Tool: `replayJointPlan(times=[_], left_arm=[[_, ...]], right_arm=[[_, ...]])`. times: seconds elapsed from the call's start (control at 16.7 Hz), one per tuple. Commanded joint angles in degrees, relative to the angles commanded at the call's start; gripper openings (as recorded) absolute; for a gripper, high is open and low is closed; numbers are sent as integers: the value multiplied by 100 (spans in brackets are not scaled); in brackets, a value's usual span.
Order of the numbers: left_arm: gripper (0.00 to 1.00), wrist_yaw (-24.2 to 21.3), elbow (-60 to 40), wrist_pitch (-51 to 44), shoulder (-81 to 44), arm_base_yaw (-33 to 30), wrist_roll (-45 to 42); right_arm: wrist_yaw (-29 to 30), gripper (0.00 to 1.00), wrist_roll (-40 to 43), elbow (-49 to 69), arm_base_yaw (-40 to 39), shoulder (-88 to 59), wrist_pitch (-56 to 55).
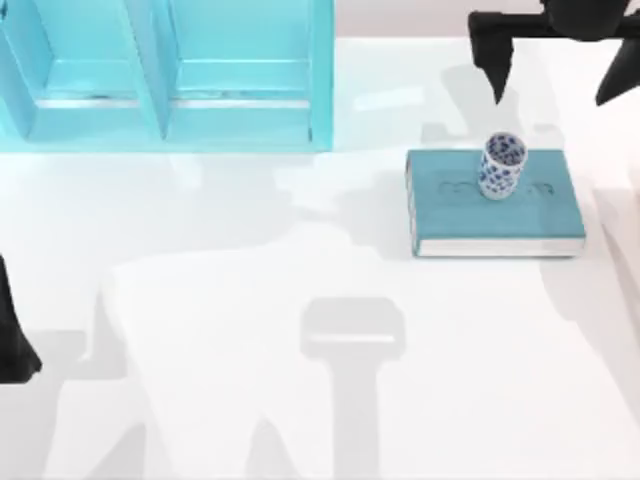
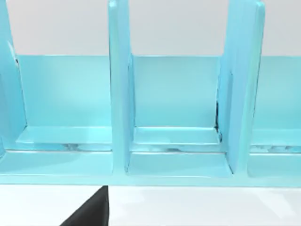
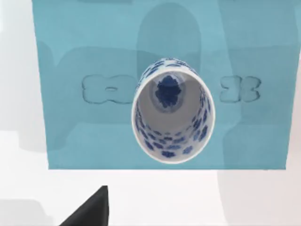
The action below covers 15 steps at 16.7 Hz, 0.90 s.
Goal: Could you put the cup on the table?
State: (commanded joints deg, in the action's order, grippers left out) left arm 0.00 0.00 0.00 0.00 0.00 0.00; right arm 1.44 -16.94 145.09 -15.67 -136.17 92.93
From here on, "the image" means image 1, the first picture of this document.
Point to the blue and white cup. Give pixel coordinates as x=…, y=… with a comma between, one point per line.
x=500, y=170

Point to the teal book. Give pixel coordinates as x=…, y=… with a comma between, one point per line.
x=520, y=220

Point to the light blue rack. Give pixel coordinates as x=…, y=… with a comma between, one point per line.
x=165, y=75

